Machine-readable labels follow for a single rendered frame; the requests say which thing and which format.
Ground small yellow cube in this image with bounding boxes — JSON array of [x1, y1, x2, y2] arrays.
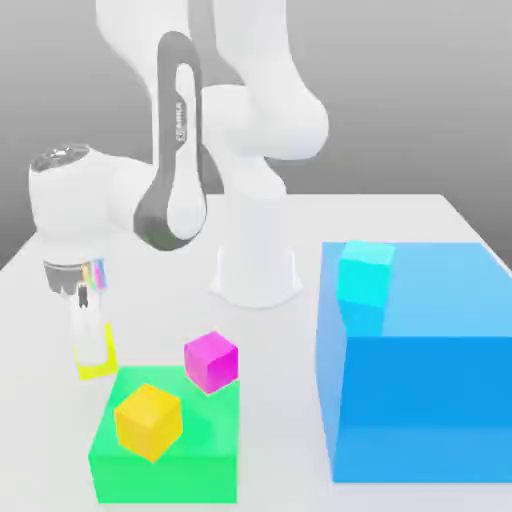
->
[[74, 322, 119, 381]]

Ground large blue box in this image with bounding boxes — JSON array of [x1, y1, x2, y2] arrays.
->
[[315, 240, 512, 484]]

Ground small magenta cube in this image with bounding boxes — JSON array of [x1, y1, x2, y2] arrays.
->
[[183, 330, 240, 396]]

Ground small orange cube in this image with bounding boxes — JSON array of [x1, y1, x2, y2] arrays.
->
[[113, 382, 184, 464]]

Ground small cyan cube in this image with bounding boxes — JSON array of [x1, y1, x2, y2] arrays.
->
[[336, 239, 397, 310]]

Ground large green box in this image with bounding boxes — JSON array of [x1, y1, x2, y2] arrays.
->
[[87, 365, 241, 505]]

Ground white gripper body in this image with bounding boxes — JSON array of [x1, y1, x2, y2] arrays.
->
[[70, 288, 110, 367]]

